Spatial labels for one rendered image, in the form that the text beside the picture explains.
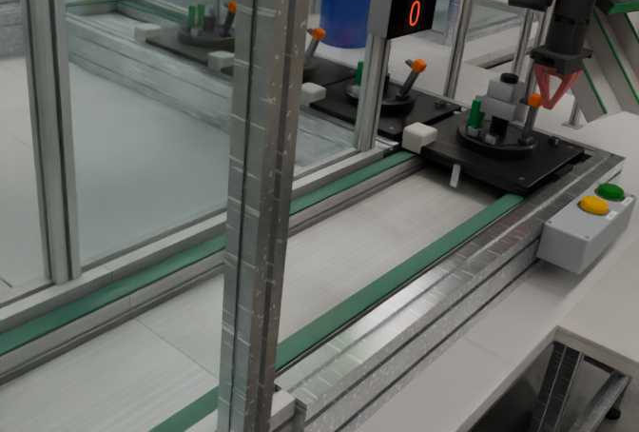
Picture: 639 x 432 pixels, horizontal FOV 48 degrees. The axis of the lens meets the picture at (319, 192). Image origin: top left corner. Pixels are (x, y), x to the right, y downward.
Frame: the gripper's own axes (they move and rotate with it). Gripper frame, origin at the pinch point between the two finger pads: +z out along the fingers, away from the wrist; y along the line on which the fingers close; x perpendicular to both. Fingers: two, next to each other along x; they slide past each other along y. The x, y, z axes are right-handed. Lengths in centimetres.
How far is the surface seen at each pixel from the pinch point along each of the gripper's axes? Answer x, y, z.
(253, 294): 14, 84, -9
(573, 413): 7, -65, 106
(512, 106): -5.3, 1.9, 1.6
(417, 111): -25.0, -1.8, 9.8
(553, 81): -56, -154, 41
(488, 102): -9.6, 2.0, 2.3
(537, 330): 17.0, 29.5, 21.1
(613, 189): 14.3, 1.4, 9.7
